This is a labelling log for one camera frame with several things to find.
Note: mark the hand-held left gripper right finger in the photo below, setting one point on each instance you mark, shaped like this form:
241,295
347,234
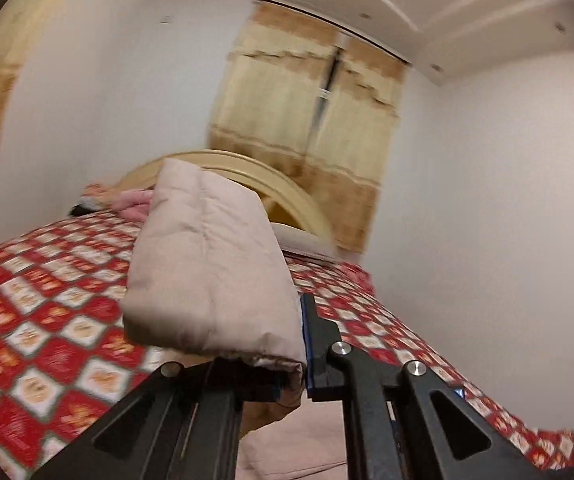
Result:
308,347

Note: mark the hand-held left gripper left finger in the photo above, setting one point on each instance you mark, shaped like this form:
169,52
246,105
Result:
265,391

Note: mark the beige puffer jacket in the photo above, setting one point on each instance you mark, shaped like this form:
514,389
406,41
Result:
207,270

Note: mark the grey pillow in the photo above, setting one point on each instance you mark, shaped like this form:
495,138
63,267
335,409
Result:
301,244

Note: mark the cream wooden headboard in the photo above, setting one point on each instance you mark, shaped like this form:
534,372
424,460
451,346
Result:
267,195

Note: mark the red checkered printed blanket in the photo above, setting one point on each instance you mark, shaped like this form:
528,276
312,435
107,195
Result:
62,330

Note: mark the beige patterned window curtain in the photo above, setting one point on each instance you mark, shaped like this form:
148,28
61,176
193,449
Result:
312,130

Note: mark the beige patterned side curtain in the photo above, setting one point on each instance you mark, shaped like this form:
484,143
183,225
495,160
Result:
2,65

